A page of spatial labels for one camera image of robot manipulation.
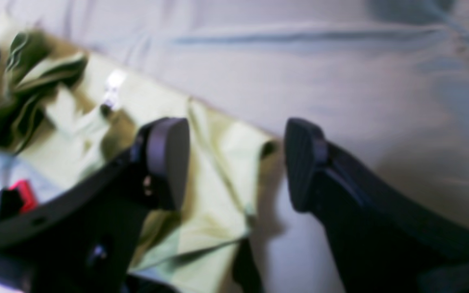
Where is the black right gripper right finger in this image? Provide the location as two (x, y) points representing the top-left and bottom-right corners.
(284, 118), (469, 293)

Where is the grey-green table cloth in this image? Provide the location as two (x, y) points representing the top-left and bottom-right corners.
(0, 0), (469, 293)

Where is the yellow-green T-shirt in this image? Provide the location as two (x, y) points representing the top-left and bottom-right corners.
(0, 13), (273, 293)

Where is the blue orange clamp centre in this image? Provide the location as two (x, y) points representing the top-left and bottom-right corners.
(0, 180), (39, 222)

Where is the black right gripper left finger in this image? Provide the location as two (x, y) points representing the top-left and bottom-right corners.
(0, 118), (190, 293)

